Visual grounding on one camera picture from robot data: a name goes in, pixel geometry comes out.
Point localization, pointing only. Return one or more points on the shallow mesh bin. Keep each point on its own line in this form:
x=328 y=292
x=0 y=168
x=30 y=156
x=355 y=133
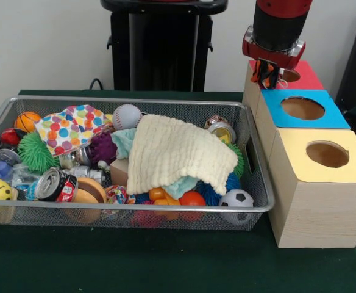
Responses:
x=165 y=218

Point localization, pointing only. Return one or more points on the small soccer ball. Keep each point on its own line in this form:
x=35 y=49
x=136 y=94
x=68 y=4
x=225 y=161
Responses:
x=236 y=197

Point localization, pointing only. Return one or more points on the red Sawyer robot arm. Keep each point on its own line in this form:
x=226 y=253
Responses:
x=278 y=24

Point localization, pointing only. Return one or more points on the wooden box with three holes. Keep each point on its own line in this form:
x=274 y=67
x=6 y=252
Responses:
x=318 y=213

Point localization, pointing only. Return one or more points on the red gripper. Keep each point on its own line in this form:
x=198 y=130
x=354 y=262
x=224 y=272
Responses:
x=266 y=55

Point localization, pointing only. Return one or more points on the plush hamburger toy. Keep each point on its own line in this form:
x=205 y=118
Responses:
x=91 y=190

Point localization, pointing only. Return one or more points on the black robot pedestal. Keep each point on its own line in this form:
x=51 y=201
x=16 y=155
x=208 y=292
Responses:
x=159 y=52

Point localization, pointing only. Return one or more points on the red soda can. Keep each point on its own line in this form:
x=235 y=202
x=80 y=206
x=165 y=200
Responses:
x=56 y=185

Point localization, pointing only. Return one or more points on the green spiky ball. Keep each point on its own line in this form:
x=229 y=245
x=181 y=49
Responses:
x=33 y=151

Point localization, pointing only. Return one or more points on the white toy baseball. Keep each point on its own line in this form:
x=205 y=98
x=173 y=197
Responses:
x=127 y=116

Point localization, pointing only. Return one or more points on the small orange basketball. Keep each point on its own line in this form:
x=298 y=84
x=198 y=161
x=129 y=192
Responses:
x=25 y=122

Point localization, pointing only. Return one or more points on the cream muslin cloth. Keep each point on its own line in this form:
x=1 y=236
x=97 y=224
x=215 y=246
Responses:
x=178 y=152

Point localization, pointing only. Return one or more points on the light blue muslin cloth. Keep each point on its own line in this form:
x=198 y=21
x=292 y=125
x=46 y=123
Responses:
x=123 y=142

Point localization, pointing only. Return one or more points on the orange striped tiger plush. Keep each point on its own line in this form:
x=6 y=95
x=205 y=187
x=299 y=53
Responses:
x=265 y=80

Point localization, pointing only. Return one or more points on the polka dot cloth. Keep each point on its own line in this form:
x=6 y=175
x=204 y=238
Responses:
x=65 y=131

